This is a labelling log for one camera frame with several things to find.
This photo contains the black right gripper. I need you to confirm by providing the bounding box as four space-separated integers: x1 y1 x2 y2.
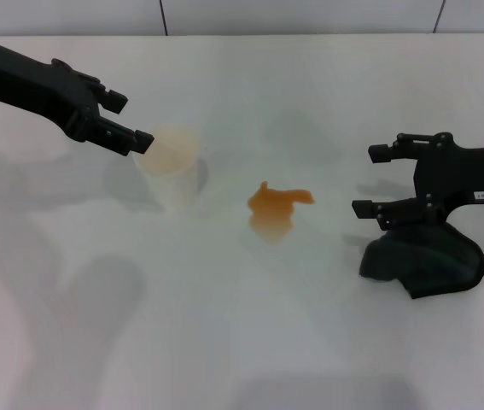
351 132 484 231

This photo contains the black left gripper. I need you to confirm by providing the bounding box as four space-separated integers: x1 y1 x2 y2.
0 40 155 157

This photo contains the white paper cup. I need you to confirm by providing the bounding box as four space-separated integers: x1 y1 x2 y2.
132 123 202 210

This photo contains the dark blue rag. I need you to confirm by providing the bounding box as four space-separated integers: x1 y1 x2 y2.
359 221 484 300

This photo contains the brown water stain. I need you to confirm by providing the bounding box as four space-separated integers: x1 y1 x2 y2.
246 181 316 247

